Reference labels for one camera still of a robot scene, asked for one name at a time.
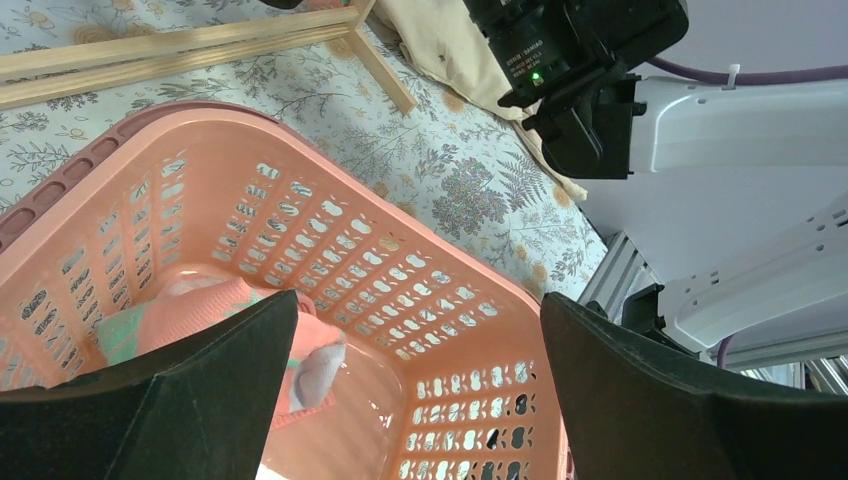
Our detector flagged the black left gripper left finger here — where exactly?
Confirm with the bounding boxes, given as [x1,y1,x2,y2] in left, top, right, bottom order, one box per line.
[1,314,281,479]

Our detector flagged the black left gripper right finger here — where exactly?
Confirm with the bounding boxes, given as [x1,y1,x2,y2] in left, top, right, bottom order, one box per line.
[540,292,847,479]

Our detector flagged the pink patterned sock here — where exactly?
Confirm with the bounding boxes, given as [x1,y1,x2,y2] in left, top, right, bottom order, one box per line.
[94,277,347,430]

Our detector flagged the pink laundry basket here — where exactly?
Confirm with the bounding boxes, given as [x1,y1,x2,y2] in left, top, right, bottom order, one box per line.
[1,102,574,479]

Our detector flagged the wooden clothes rack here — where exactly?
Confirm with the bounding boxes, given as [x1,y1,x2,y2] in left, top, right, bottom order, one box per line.
[1,1,417,114]

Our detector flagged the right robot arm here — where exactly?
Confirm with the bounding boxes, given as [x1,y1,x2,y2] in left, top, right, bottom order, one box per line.
[466,1,847,370]

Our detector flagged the floral patterned mat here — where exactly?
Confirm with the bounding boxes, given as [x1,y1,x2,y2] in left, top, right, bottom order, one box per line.
[1,16,606,298]

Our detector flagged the beige cloth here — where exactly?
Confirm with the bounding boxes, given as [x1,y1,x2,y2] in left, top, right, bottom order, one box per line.
[374,0,587,201]

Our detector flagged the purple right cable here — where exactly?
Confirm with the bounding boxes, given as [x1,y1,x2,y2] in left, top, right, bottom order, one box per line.
[645,55,848,87]

